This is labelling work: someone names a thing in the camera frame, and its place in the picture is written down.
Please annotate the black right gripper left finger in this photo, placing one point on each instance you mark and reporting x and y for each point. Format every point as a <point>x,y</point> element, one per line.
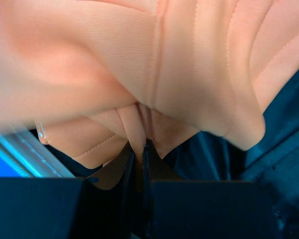
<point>58,208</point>

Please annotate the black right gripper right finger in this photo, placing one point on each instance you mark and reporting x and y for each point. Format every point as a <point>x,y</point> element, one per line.
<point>175,208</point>

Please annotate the pink suitcase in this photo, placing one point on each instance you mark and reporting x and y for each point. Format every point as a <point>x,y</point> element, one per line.
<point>93,75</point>

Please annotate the blue zip jacket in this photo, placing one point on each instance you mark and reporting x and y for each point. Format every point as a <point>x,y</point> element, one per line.
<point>29,158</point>

